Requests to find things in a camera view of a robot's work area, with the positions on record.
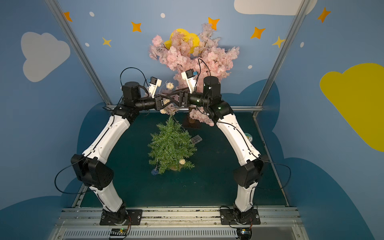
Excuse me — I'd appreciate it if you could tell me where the small green christmas tree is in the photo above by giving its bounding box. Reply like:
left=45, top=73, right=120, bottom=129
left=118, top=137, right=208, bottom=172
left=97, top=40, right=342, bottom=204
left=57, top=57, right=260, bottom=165
left=148, top=116, right=197, bottom=175

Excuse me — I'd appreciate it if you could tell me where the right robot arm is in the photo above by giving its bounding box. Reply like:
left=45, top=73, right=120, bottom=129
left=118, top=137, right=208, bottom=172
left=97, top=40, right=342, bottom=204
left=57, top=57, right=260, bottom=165
left=162, top=76, right=269, bottom=225

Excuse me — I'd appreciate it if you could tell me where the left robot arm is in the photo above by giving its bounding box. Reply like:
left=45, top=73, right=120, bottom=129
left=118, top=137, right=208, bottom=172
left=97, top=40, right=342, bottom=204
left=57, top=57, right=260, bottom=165
left=70, top=82, right=178, bottom=226

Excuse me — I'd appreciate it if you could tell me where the pink cherry blossom tree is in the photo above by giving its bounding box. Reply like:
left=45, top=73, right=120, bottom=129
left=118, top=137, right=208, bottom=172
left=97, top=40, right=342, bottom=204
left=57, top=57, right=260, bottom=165
left=142, top=22, right=240, bottom=127

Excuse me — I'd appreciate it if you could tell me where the clear battery box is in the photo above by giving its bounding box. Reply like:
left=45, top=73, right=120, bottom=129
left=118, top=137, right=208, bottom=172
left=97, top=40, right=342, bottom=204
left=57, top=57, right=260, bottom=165
left=191, top=135, right=203, bottom=145

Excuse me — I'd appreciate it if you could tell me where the yellow labelled can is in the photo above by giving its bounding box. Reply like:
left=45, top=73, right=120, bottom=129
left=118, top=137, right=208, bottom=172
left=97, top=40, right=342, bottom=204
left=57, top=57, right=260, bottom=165
left=245, top=133, right=253, bottom=143

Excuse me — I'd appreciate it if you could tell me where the left controller board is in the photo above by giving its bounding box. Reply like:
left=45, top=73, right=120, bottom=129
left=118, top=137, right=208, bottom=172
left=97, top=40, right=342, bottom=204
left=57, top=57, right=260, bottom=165
left=109, top=228, right=130, bottom=240

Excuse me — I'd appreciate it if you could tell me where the controller board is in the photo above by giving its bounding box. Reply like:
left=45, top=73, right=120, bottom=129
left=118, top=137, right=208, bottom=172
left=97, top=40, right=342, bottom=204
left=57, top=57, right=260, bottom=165
left=109, top=228, right=130, bottom=240
left=236, top=228, right=252, bottom=240

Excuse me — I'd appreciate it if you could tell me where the right controller board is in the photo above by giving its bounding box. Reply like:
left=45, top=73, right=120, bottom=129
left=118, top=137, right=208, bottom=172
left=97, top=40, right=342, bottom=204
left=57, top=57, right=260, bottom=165
left=236, top=228, right=252, bottom=240

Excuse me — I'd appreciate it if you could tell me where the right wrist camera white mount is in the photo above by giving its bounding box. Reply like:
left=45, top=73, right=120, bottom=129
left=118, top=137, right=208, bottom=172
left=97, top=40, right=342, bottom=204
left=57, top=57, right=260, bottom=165
left=181, top=69, right=198, bottom=94

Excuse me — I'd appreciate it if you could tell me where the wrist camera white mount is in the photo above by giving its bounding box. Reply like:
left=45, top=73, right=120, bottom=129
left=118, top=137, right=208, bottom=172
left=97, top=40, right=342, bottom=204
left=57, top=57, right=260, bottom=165
left=181, top=69, right=198, bottom=94
left=148, top=77, right=162, bottom=98

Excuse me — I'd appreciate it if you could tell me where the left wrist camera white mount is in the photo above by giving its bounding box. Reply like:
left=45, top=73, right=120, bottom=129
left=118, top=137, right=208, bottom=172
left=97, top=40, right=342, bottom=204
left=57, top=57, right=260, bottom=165
left=148, top=77, right=162, bottom=98

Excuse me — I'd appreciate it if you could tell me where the back horizontal frame bar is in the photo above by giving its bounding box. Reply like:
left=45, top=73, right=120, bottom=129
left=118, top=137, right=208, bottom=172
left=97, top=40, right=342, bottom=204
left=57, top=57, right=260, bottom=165
left=103, top=105, right=264, bottom=112

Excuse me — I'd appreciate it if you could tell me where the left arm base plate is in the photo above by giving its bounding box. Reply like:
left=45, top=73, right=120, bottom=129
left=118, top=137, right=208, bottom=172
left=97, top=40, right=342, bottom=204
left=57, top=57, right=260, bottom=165
left=100, top=209, right=143, bottom=226

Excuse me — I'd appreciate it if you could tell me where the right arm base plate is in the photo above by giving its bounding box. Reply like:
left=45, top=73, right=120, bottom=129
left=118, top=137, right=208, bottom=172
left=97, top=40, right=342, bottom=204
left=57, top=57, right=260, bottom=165
left=220, top=206, right=261, bottom=225

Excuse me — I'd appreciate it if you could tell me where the left diagonal frame post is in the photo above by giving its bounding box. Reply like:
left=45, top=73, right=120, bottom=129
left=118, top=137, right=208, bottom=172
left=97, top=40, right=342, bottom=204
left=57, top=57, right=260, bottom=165
left=45, top=0, right=116, bottom=111

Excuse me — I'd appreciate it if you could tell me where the diagonal frame post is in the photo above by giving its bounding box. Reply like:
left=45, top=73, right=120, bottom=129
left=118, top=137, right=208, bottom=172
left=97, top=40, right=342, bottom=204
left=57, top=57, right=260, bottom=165
left=45, top=0, right=116, bottom=111
left=253, top=0, right=317, bottom=120

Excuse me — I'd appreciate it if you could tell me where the aluminium mounting rail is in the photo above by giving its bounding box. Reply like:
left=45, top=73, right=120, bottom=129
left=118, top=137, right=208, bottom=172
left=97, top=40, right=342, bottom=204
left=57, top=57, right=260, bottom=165
left=55, top=206, right=304, bottom=228

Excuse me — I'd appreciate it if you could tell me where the right diagonal frame post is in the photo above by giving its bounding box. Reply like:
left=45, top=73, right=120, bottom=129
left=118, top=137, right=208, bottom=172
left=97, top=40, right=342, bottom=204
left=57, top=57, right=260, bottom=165
left=253, top=0, right=317, bottom=120

